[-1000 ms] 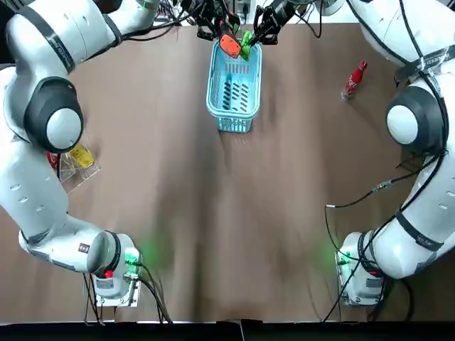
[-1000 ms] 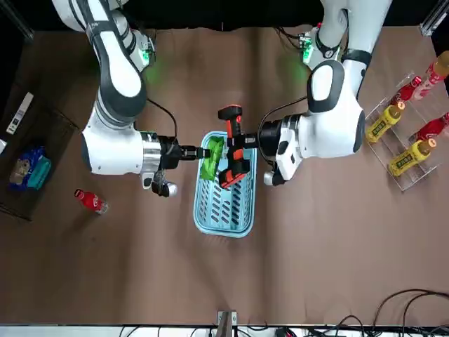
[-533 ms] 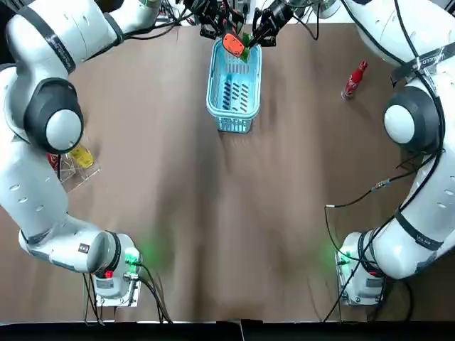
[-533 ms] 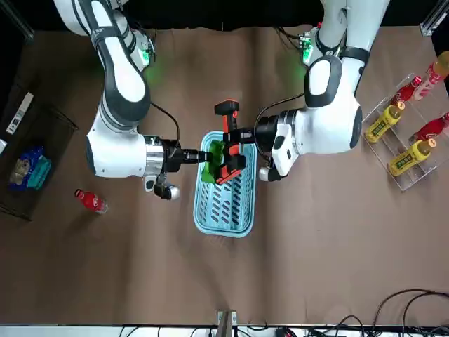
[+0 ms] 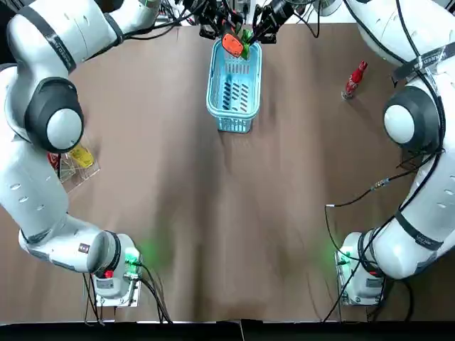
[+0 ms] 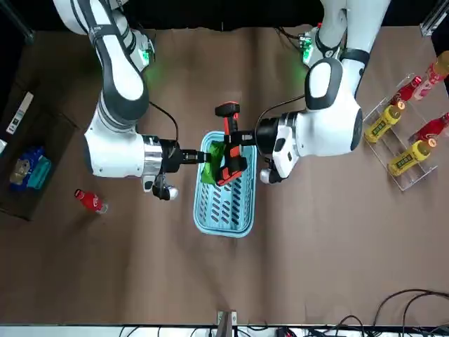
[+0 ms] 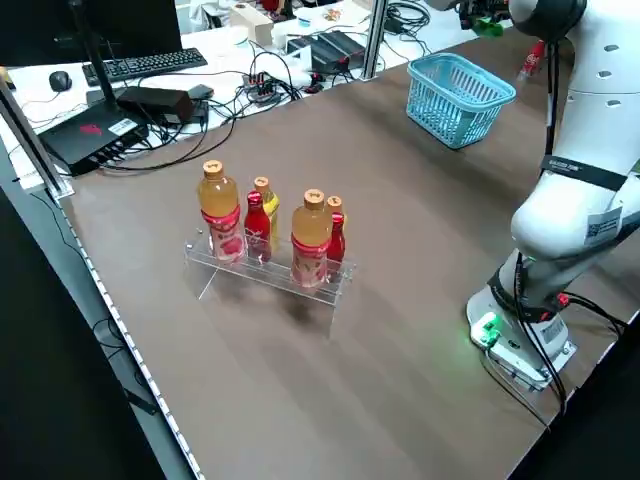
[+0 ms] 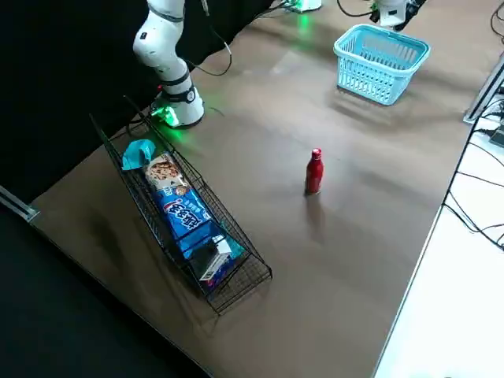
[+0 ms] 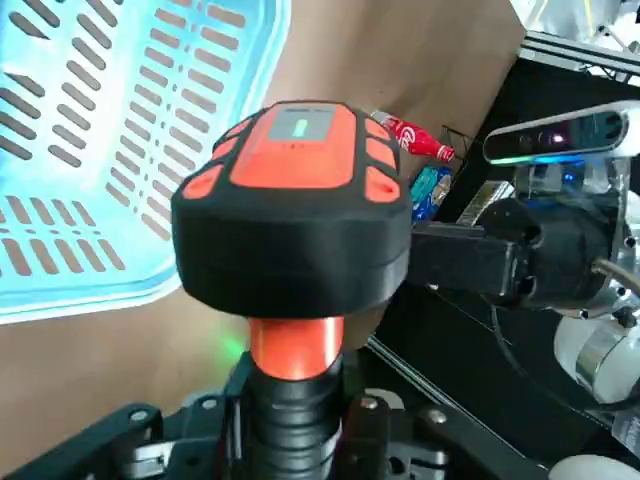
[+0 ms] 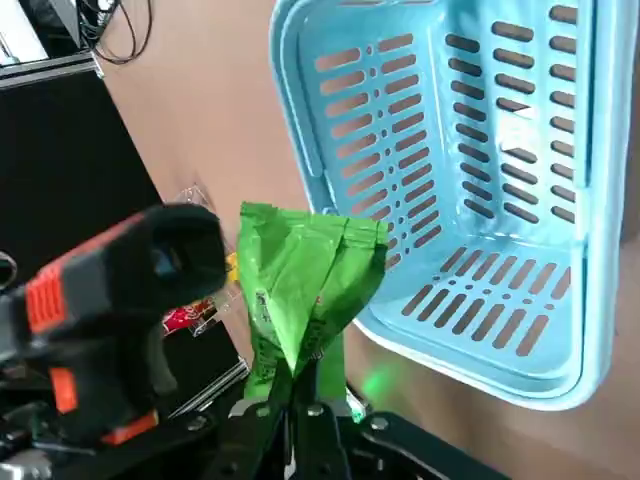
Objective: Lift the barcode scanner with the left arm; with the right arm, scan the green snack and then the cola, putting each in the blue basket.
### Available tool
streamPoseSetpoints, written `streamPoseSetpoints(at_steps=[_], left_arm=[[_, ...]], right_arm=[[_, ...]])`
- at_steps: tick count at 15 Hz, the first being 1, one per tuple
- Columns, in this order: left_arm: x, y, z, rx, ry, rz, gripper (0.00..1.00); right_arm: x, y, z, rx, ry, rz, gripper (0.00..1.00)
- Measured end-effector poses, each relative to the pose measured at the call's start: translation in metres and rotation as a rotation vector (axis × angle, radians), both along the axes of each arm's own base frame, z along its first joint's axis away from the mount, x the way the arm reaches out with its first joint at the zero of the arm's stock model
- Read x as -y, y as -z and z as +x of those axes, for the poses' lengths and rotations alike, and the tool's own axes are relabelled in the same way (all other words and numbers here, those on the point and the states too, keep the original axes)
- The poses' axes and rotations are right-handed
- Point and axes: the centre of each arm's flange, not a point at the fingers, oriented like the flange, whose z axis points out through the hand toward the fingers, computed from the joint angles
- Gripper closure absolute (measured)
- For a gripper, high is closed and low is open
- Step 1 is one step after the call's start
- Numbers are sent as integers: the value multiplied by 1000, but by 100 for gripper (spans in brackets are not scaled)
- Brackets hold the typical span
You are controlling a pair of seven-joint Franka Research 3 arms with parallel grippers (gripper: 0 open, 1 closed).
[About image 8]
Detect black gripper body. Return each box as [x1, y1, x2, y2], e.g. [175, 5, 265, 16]
[395, 0, 428, 33]

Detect red cola bottle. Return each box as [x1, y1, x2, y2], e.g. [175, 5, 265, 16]
[304, 147, 324, 196]

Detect blue plastic basket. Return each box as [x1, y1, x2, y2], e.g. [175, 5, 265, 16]
[333, 23, 432, 107]

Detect teal snack packet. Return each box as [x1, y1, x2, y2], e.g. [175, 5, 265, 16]
[120, 138, 157, 172]

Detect blue cookie packet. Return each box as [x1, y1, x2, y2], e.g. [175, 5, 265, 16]
[142, 153, 245, 261]

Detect white printed box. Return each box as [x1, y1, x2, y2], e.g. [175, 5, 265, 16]
[188, 234, 234, 293]

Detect aluminium post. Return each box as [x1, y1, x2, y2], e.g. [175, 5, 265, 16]
[463, 50, 504, 125]

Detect black cable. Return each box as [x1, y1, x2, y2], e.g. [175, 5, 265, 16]
[442, 98, 504, 253]
[184, 0, 234, 77]

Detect black wire rack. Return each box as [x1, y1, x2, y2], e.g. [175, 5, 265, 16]
[88, 95, 273, 317]

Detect aluminium frame profile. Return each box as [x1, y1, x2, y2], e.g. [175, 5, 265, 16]
[0, 183, 41, 223]

